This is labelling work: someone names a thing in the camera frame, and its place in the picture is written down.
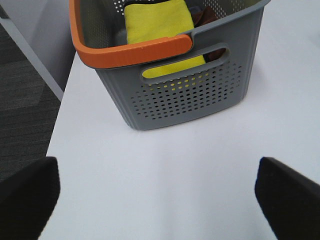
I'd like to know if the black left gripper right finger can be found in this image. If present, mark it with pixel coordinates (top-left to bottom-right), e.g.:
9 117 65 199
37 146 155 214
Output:
254 157 320 240

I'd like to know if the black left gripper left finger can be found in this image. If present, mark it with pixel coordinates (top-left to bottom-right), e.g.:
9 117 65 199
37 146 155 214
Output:
0 156 61 240

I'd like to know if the grey perforated plastic basket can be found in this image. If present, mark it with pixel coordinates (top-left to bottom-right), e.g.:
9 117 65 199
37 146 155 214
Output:
80 0 267 130

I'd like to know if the dark red towel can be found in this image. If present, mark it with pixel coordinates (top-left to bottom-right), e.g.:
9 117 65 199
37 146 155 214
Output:
191 6 226 63

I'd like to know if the yellow folded towel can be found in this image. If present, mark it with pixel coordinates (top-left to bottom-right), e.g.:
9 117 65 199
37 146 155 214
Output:
124 0 206 79

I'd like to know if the orange basket handle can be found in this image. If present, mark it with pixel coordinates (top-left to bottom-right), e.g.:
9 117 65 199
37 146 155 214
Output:
69 0 193 69

